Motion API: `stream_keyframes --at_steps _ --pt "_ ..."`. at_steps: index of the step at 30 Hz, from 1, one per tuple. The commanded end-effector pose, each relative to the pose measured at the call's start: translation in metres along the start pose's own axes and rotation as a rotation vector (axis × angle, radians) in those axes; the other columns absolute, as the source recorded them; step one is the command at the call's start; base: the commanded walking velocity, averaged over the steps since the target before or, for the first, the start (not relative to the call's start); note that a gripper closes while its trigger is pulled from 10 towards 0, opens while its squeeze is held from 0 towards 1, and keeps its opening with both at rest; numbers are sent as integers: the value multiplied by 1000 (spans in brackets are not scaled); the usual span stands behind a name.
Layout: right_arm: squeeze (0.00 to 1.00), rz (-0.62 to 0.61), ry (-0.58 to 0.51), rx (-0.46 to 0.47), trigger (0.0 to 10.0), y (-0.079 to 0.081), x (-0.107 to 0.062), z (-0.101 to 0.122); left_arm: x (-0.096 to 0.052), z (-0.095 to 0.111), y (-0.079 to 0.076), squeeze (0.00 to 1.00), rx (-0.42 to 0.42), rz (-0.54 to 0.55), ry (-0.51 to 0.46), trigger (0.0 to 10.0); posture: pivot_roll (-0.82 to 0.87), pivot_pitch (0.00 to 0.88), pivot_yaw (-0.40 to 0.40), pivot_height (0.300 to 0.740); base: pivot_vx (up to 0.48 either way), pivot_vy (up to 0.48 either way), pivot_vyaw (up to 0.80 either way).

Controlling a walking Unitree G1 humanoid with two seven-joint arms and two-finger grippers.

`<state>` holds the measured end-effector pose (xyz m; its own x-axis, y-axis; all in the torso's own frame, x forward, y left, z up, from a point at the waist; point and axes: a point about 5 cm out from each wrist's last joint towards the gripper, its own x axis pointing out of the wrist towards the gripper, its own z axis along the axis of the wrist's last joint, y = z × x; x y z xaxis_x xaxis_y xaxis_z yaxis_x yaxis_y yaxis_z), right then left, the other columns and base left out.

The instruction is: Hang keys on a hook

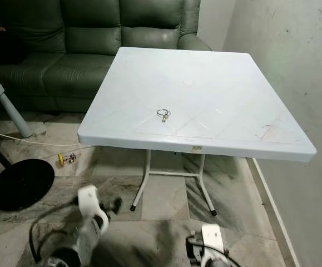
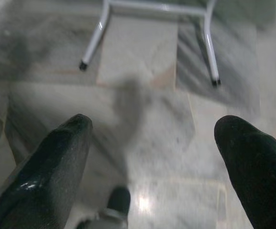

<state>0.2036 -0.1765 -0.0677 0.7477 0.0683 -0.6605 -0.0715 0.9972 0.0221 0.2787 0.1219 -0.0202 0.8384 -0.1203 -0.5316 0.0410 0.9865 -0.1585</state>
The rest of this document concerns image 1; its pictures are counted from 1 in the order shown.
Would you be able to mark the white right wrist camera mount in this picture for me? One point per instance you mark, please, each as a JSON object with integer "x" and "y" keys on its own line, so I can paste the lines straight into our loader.
{"x": 213, "y": 245}

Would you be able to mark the keys with yellow tag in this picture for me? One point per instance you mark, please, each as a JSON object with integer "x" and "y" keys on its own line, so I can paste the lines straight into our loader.
{"x": 66, "y": 159}

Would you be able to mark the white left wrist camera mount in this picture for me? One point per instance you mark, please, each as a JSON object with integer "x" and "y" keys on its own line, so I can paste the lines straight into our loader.
{"x": 89, "y": 204}

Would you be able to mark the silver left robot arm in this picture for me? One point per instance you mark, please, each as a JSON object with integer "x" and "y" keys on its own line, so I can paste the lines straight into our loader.
{"x": 80, "y": 247}

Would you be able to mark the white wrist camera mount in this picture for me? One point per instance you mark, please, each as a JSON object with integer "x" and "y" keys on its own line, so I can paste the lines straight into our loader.
{"x": 89, "y": 204}
{"x": 213, "y": 245}

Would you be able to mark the green leather sofa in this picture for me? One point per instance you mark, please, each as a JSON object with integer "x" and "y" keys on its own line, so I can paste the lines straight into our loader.
{"x": 77, "y": 61}

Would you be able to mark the black round stand base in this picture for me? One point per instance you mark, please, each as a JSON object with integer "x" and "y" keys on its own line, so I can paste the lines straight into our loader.
{"x": 23, "y": 184}

